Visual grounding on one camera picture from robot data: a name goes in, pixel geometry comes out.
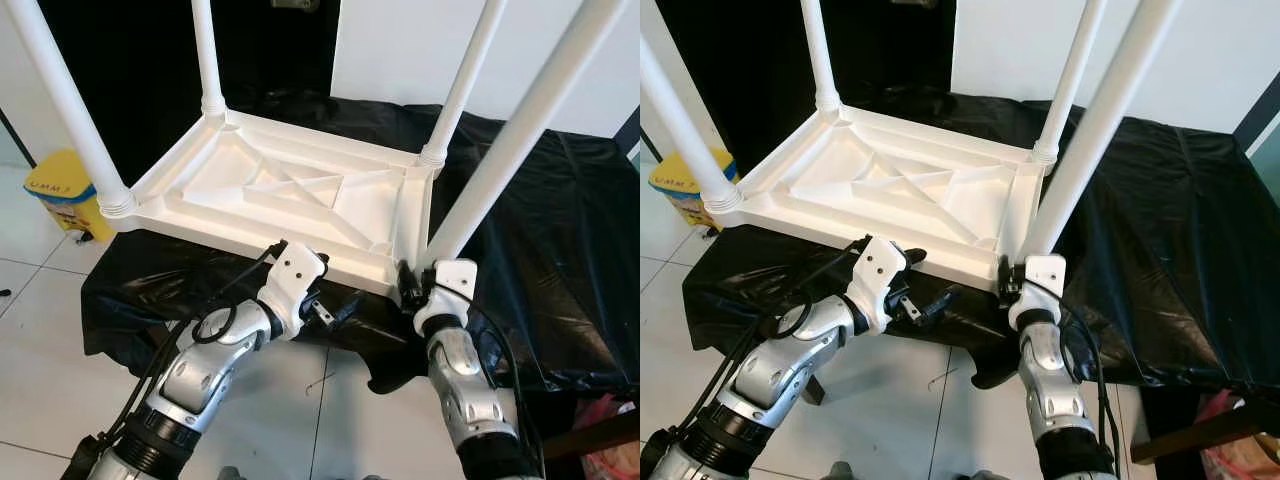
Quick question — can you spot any black backdrop sheet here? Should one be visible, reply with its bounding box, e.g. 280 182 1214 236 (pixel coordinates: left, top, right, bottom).
655 0 956 171
35 0 341 186

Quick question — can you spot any black plastic table cover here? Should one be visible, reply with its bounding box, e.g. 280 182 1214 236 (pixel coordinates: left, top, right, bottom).
82 90 641 396
682 88 1280 391

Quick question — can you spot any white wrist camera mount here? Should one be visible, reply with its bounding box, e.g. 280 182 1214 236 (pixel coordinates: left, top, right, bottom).
1008 254 1067 331
848 235 911 336
258 240 329 341
413 258 479 339

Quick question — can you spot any white plastic table leg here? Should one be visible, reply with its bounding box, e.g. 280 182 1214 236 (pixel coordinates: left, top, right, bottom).
800 0 843 116
640 40 746 216
1030 0 1109 166
1020 0 1183 261
418 0 509 169
188 0 229 119
5 0 139 219
425 0 631 269

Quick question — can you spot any white plastic table top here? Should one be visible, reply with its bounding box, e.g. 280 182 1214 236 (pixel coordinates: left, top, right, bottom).
708 105 1046 293
100 108 441 299

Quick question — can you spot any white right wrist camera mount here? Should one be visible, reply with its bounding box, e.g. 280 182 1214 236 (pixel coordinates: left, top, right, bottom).
413 258 479 339
1008 254 1067 331

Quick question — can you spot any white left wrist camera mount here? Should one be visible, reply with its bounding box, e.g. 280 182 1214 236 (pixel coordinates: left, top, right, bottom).
258 240 329 341
848 235 911 336

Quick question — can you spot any yellow bin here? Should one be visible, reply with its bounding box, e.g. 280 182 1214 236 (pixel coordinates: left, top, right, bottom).
25 150 116 246
650 148 739 233

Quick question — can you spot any pink plastic bag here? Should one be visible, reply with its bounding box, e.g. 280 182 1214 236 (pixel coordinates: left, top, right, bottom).
1195 390 1280 480
570 393 641 480

